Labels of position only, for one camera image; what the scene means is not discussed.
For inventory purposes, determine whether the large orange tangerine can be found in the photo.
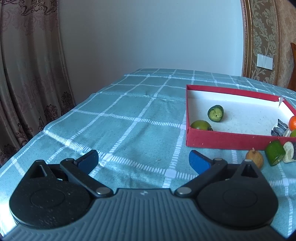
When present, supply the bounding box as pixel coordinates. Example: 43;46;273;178
288;115;296;132

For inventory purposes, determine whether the green fruit piece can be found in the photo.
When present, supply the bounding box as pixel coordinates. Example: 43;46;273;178
264;140;286;166

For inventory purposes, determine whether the red shallow cardboard box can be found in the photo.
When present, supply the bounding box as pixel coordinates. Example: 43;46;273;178
186;85;295;151

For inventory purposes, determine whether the yellow green round fruit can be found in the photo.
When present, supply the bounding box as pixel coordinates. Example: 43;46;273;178
191;120;213;131

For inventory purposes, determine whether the brown wooden headboard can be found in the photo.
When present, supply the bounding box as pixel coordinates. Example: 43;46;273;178
287;42;296;91

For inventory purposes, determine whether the green lime wedge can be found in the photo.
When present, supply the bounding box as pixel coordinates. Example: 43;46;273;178
207;105;224;122

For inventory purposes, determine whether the green plaid tablecloth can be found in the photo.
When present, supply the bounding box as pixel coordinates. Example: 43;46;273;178
1;69;295;235

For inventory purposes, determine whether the patterned brown curtain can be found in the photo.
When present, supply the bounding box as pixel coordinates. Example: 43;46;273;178
1;1;75;164

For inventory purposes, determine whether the gold framed wallpaper panel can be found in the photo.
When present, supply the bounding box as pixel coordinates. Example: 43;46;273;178
241;0;281;85

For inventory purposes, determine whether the white wall switch panel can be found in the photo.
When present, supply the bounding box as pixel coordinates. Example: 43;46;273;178
256;54;273;70

